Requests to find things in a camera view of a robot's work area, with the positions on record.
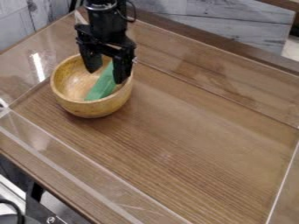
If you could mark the black metal table leg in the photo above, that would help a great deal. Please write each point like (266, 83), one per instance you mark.
(35, 209)

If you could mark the clear acrylic tray wall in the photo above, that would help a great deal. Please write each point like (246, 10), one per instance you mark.
(93, 190)

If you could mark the green rectangular block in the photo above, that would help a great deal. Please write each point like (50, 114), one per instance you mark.
(105, 85)

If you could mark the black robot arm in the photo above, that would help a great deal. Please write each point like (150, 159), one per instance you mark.
(111, 51)

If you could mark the clear acrylic corner bracket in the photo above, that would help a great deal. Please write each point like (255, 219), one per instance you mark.
(79, 19)

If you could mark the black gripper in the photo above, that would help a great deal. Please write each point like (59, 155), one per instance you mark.
(106, 30)

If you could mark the brown wooden bowl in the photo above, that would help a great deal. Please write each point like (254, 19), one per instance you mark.
(71, 83)

